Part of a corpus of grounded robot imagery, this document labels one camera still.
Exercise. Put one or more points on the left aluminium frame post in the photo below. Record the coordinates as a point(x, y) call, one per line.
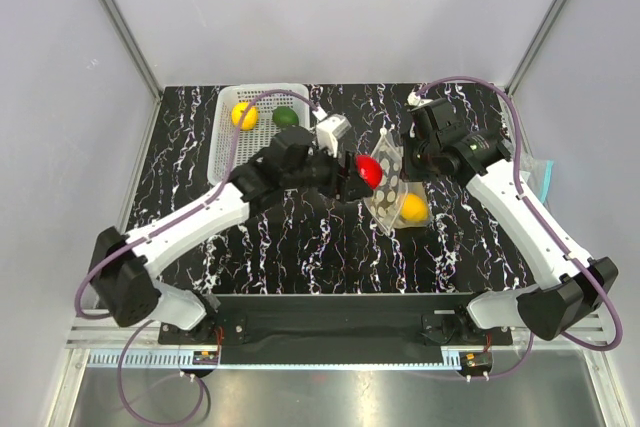
point(132, 47)

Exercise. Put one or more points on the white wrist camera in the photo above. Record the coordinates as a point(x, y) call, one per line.
point(416, 101)
point(329, 130)

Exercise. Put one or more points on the white perforated plastic basket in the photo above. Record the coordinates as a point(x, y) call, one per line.
point(253, 140)

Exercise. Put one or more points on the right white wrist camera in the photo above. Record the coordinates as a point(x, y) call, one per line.
point(416, 101)

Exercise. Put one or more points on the green lime fruit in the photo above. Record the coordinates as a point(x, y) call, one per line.
point(284, 117)

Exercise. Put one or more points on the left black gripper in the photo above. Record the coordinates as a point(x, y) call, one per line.
point(355, 188)

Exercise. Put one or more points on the aluminium frame post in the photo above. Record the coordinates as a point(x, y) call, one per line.
point(546, 26)
point(132, 47)

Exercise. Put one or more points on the yellow orange fruit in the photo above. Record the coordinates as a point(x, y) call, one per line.
point(244, 116)

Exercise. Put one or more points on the spare clear zip bags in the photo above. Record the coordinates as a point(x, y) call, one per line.
point(537, 174)

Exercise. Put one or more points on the white slotted cable duct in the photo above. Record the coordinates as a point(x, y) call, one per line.
point(228, 358)

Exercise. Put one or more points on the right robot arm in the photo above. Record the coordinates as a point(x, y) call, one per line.
point(568, 283)

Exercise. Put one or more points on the yellow lemon fruit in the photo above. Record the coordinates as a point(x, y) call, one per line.
point(414, 208)

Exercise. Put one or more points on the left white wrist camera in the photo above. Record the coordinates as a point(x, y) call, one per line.
point(329, 130)

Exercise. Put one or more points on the right aluminium frame post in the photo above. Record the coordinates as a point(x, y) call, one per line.
point(546, 26)

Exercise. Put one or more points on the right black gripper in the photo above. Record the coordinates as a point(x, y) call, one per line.
point(409, 173)

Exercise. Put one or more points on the clear dotted zip bag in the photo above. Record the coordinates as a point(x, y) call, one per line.
point(385, 204)

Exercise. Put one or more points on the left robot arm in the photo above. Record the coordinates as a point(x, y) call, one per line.
point(125, 267)

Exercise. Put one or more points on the red apple fruit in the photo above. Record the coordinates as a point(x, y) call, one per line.
point(369, 170)

